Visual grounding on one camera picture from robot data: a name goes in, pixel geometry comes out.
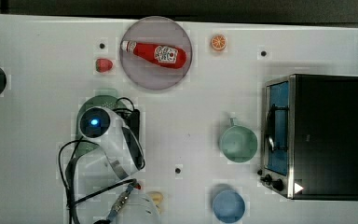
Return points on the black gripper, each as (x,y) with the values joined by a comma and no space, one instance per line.
(130,121)

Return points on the green plastic strainer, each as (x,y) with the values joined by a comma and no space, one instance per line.
(105,98)

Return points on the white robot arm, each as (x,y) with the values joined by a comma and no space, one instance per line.
(101,188)

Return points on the large red strawberry toy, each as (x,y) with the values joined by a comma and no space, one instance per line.
(103,65)

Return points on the small red strawberry toy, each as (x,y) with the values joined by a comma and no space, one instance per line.
(138,186)

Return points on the red ketchup bottle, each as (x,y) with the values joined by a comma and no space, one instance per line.
(162,55)

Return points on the yellow banana toy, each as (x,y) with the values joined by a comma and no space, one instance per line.
(157,198)

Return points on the green mug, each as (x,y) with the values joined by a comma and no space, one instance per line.
(238,143)

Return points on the orange slice toy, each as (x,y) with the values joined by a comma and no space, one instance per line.
(218,42)

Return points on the blue cup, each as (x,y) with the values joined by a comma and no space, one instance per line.
(227,204)

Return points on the black toaster oven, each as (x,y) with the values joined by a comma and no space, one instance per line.
(310,137)

